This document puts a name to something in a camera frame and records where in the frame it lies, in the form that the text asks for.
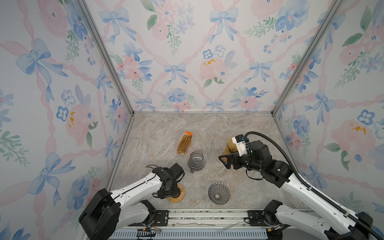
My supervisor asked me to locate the aluminium front rail frame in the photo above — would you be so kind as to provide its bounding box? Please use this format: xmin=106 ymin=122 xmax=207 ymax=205
xmin=76 ymin=206 xmax=341 ymax=240

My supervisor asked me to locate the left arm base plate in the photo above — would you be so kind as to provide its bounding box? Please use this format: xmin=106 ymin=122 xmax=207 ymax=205
xmin=129 ymin=210 xmax=170 ymax=227

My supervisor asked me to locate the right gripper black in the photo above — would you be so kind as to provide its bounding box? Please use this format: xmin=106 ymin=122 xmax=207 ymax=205
xmin=218 ymin=150 xmax=264 ymax=175

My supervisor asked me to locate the orange glass carafe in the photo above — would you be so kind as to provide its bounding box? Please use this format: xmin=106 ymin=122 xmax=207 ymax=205
xmin=222 ymin=147 xmax=231 ymax=155

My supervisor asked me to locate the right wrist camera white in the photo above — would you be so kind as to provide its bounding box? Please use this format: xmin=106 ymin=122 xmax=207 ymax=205
xmin=233 ymin=135 xmax=248 ymax=157

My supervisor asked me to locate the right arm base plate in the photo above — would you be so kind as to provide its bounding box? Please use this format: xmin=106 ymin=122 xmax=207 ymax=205
xmin=244 ymin=210 xmax=285 ymax=228

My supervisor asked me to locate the right corner aluminium post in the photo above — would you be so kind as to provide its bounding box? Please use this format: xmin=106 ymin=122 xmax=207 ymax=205
xmin=271 ymin=0 xmax=345 ymax=117

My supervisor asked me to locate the grey glass carafe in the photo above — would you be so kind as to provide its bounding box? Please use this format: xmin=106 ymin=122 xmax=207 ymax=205
xmin=188 ymin=150 xmax=206 ymax=174

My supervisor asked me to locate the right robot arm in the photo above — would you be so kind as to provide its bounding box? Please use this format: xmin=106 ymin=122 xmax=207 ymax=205
xmin=219 ymin=138 xmax=382 ymax=240

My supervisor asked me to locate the wooden dripper ring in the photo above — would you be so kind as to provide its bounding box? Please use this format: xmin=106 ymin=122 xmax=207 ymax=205
xmin=167 ymin=183 xmax=186 ymax=204

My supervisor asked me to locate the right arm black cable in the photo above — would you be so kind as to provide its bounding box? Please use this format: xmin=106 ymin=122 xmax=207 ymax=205
xmin=244 ymin=131 xmax=384 ymax=240

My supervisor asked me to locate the left corner aluminium post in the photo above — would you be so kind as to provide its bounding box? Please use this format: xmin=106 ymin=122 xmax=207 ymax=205
xmin=74 ymin=0 xmax=134 ymax=117

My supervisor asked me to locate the corner aluminium post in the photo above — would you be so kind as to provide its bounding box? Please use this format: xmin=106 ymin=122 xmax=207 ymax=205
xmin=271 ymin=0 xmax=345 ymax=117
xmin=74 ymin=0 xmax=134 ymax=117

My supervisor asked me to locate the coffee filter pack orange clip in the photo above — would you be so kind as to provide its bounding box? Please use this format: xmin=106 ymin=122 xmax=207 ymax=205
xmin=177 ymin=131 xmax=193 ymax=155

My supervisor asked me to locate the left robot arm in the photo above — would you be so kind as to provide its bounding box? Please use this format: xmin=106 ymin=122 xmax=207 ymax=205
xmin=79 ymin=163 xmax=185 ymax=240

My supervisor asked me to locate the grey glass dripper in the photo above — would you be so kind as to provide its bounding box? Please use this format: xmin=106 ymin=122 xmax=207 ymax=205
xmin=208 ymin=182 xmax=231 ymax=205

